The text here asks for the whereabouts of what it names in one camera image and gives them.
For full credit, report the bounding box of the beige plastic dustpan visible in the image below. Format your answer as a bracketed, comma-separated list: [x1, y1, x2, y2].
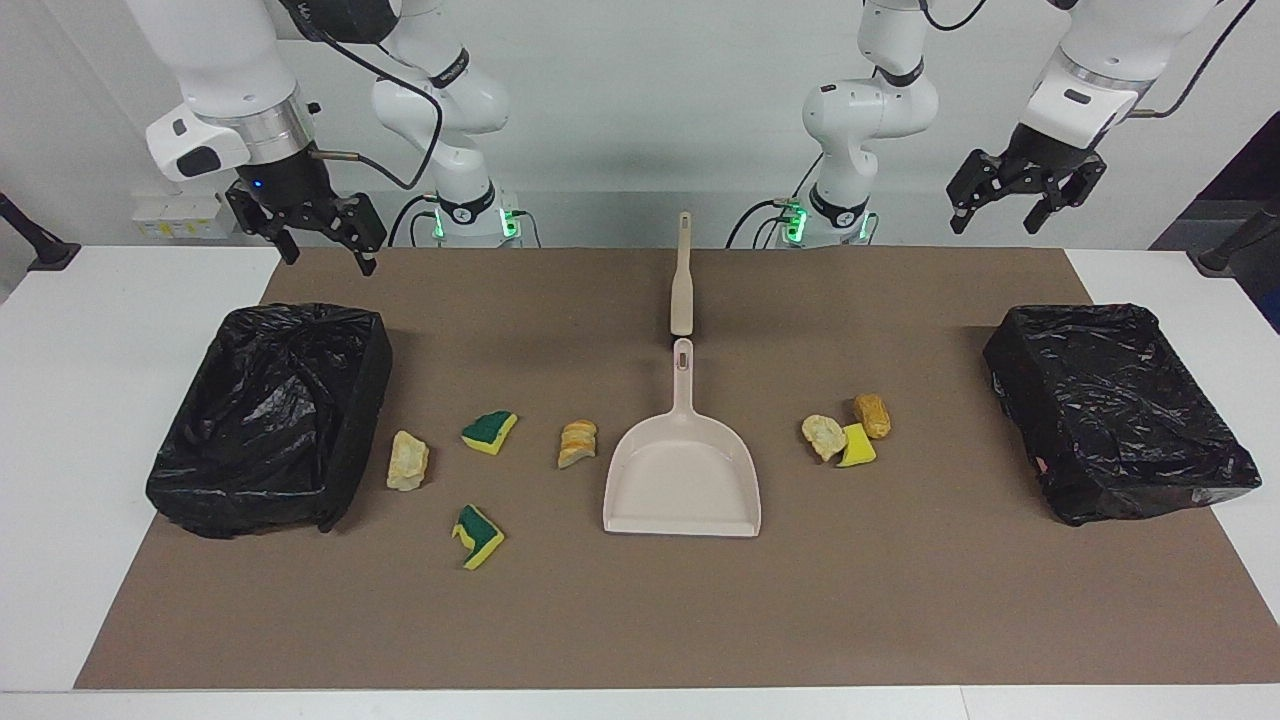
[602, 338, 763, 538]

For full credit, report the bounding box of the white wall outlet box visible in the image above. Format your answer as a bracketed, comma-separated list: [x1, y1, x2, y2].
[132, 193, 241, 241]

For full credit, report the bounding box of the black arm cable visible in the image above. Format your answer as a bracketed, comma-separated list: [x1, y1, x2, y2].
[280, 0, 446, 191]
[1130, 0, 1259, 119]

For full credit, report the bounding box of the black left base cable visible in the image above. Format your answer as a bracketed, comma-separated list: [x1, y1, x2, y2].
[726, 197, 803, 249]

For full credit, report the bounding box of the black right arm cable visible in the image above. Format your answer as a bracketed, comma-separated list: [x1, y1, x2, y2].
[280, 0, 446, 191]

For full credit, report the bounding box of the notched green yellow sponge piece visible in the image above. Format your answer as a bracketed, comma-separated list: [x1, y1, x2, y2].
[451, 504, 506, 571]

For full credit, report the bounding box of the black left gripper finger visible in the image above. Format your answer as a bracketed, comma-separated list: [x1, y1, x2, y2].
[947, 148, 1013, 236]
[1021, 158, 1107, 236]

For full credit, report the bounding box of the black bin with pink patch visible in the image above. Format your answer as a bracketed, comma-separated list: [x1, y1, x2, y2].
[983, 303, 1263, 527]

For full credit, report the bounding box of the brown table mat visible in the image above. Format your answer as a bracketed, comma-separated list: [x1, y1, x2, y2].
[75, 247, 1280, 691]

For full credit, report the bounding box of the black bag-lined bin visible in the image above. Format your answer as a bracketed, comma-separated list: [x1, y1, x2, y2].
[145, 303, 394, 539]

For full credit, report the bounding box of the black base cable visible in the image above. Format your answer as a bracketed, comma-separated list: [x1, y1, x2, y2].
[726, 197, 803, 249]
[387, 195, 443, 249]

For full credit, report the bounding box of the sliced bread piece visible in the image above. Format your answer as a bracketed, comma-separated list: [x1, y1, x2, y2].
[557, 420, 599, 470]

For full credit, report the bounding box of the dark background furniture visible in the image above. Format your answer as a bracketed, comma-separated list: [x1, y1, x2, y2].
[1150, 110, 1280, 331]

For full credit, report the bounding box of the black stand foot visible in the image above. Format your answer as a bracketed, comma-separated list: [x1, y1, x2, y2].
[1188, 195, 1280, 279]
[0, 192, 82, 272]

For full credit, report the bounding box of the black right base cable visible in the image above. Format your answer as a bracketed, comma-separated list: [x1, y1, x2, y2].
[387, 195, 443, 249]

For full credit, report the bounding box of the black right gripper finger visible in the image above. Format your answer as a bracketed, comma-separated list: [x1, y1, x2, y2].
[328, 192, 389, 277]
[225, 180, 301, 267]

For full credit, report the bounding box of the beige hand brush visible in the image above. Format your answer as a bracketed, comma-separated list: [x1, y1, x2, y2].
[668, 211, 699, 346]

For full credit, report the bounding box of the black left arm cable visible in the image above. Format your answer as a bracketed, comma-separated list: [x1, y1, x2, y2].
[1130, 0, 1259, 119]

